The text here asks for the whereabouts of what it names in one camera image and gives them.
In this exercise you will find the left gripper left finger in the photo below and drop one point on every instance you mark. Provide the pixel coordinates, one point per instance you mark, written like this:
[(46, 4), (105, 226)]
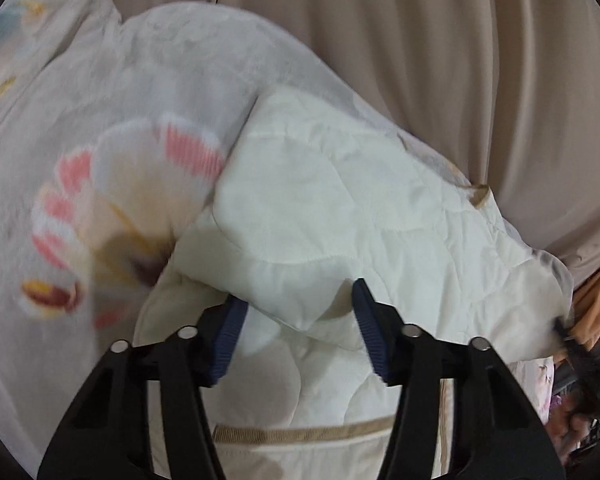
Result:
[(105, 431)]

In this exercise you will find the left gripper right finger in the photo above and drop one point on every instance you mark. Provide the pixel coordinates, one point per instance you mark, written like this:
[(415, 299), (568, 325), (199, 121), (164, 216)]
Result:
[(496, 431)]

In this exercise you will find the cream quilted jacket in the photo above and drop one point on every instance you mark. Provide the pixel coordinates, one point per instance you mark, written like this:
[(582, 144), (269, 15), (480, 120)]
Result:
[(311, 200)]

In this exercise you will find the person's right hand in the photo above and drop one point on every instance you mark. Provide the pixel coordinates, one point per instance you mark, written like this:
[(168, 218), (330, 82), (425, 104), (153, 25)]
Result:
[(566, 427)]

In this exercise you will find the orange hanging garment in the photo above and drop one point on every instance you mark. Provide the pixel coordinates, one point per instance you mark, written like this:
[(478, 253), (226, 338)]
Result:
[(583, 322)]

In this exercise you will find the grey floral fleece blanket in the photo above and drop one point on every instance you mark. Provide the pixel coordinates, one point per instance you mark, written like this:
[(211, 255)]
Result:
[(113, 136)]

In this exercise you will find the beige draped curtain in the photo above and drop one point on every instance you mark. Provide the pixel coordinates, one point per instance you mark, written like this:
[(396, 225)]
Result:
[(508, 90)]

